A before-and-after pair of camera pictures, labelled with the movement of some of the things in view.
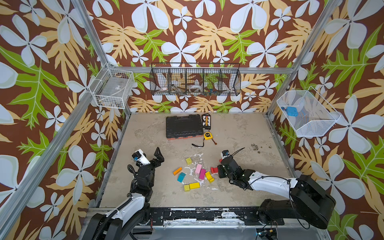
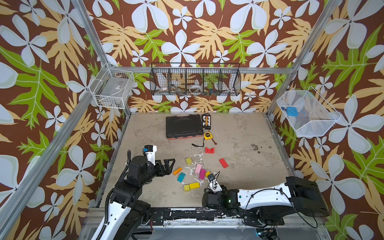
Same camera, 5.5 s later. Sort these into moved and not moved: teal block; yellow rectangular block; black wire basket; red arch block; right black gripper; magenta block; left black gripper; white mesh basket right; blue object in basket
Moved: left black gripper; right black gripper; red arch block
Not moved: blue object in basket; teal block; white mesh basket right; magenta block; black wire basket; yellow rectangular block
